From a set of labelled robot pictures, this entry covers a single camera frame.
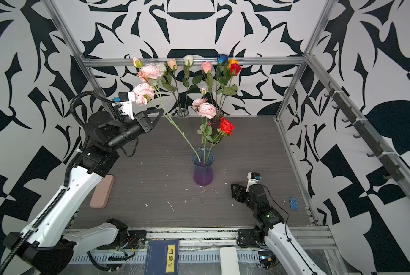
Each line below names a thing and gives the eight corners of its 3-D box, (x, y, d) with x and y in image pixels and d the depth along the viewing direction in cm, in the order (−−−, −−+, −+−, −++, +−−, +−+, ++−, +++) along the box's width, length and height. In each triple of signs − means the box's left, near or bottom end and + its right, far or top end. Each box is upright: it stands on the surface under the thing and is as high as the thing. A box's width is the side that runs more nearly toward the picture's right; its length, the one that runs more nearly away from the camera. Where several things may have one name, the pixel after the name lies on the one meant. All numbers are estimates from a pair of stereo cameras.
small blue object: (290, 209, 85) (292, 207, 83) (288, 198, 88) (290, 197, 86) (297, 210, 84) (299, 208, 83) (295, 199, 88) (297, 197, 86)
